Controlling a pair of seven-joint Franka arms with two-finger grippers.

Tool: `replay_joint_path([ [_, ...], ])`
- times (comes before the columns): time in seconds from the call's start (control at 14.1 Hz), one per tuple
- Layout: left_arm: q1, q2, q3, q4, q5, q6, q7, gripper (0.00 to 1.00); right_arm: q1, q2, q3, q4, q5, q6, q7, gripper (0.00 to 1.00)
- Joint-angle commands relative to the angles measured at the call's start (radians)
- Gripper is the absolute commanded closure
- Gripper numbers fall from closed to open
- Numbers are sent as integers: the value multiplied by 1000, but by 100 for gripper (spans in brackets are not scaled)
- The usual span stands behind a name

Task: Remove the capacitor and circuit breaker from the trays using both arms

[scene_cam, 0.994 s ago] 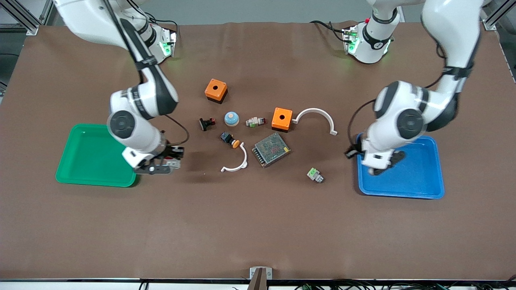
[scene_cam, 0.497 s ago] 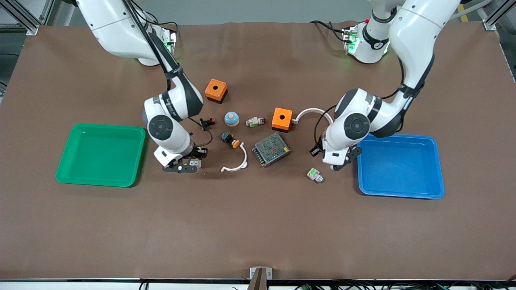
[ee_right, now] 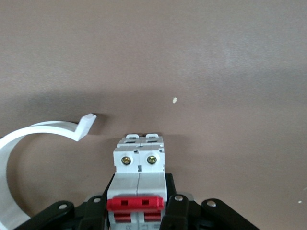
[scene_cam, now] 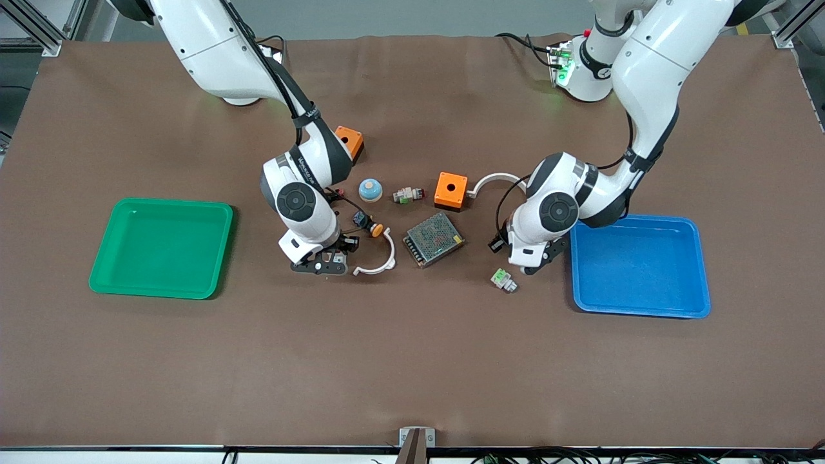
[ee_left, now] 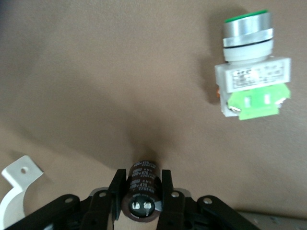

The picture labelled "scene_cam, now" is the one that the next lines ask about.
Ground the aluminium frame profile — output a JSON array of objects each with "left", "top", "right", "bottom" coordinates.
[
  {"left": 770, "top": 0, "right": 825, "bottom": 49},
  {"left": 0, "top": 0, "right": 65, "bottom": 57}
]

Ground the small white curved bracket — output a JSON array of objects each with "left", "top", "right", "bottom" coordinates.
[{"left": 353, "top": 230, "right": 397, "bottom": 276}]

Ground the large white curved bracket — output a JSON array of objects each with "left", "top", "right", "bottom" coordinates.
[{"left": 466, "top": 173, "right": 530, "bottom": 199}]

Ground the green plastic tray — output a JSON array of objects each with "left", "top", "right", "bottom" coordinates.
[{"left": 88, "top": 197, "right": 234, "bottom": 300}]

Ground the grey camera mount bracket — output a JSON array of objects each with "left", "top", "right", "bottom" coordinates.
[{"left": 399, "top": 427, "right": 436, "bottom": 464}]

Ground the black orange push button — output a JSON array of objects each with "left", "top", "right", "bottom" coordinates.
[{"left": 352, "top": 211, "right": 385, "bottom": 238}]

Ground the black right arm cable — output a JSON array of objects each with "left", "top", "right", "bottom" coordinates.
[{"left": 219, "top": 0, "right": 362, "bottom": 242}]

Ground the brown table mat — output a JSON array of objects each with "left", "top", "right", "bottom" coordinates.
[{"left": 0, "top": 34, "right": 825, "bottom": 449}]

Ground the black base cable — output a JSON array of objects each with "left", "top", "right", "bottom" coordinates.
[
  {"left": 255, "top": 34, "right": 286, "bottom": 59},
  {"left": 495, "top": 32, "right": 556, "bottom": 69}
]

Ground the blue plastic tray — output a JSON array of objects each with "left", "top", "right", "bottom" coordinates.
[{"left": 569, "top": 215, "right": 712, "bottom": 320}]

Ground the green lit base connector plate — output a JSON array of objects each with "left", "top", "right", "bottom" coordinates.
[{"left": 548, "top": 40, "right": 576, "bottom": 89}]

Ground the orange black button box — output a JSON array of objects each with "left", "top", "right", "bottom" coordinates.
[
  {"left": 334, "top": 126, "right": 365, "bottom": 165},
  {"left": 434, "top": 171, "right": 469, "bottom": 212}
]

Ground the metal mesh power supply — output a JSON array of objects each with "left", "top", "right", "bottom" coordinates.
[{"left": 403, "top": 212, "right": 465, "bottom": 269}]

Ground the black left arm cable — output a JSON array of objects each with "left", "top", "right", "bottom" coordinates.
[{"left": 495, "top": 110, "right": 639, "bottom": 240}]

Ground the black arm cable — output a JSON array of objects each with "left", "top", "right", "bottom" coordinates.
[
  {"left": 495, "top": 110, "right": 639, "bottom": 240},
  {"left": 219, "top": 0, "right": 362, "bottom": 242}
]

